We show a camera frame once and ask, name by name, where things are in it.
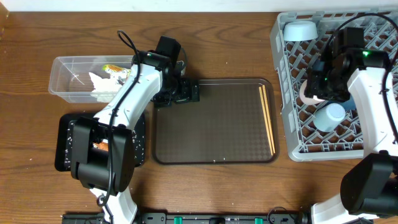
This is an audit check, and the white cup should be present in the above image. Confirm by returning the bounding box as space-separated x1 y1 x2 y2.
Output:
299 80 325 105

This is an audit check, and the light blue cup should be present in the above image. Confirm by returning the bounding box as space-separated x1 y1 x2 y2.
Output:
313 103 346 132

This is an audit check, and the white rice pile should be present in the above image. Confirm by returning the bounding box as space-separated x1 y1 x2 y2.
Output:
60 115 146 170

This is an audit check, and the light blue bowl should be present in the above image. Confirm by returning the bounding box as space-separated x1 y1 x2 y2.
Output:
283 21 318 42

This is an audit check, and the white napkin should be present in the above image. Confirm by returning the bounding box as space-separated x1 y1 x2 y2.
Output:
89 72 129 103

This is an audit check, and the yellow-green snack wrapper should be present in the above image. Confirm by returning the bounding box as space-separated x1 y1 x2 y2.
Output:
102 64 131 79

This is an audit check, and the orange carrot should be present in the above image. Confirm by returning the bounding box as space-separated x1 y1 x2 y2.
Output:
93 142 109 151

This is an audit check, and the wooden chopstick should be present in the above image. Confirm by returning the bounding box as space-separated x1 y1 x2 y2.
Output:
258 86 274 157
262 85 275 155

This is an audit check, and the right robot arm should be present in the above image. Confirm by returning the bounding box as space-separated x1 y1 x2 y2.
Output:
305 47 397 223

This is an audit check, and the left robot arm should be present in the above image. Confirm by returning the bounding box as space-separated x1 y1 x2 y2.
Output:
70 50 198 223

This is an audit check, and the grey dishwasher rack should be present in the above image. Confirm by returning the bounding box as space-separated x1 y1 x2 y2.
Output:
270 8 397 162

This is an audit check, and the brown serving tray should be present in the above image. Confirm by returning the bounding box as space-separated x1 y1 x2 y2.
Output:
152 78 280 165

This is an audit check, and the clear plastic bin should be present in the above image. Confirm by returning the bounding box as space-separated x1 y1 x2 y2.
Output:
49 55 132 103

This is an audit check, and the black plastic tray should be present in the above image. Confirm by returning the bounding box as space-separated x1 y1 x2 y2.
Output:
54 111 147 172

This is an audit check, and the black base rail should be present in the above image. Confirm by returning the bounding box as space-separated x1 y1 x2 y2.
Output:
61 212 312 224

